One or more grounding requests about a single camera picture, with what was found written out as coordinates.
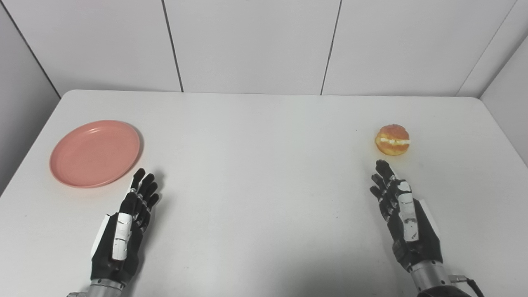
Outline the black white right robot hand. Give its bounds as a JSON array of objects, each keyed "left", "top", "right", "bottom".
[{"left": 370, "top": 160, "right": 444, "bottom": 273}]

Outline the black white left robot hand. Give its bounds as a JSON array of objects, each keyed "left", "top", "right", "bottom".
[{"left": 90, "top": 167, "right": 160, "bottom": 286}]

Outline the pink round plate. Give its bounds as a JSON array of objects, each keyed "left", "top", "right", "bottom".
[{"left": 49, "top": 120, "right": 141, "bottom": 189}]

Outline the golden cream puff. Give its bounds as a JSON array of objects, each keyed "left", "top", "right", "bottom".
[{"left": 375, "top": 124, "right": 411, "bottom": 156}]

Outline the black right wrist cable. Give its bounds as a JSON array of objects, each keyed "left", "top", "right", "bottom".
[{"left": 449, "top": 275, "right": 486, "bottom": 297}]

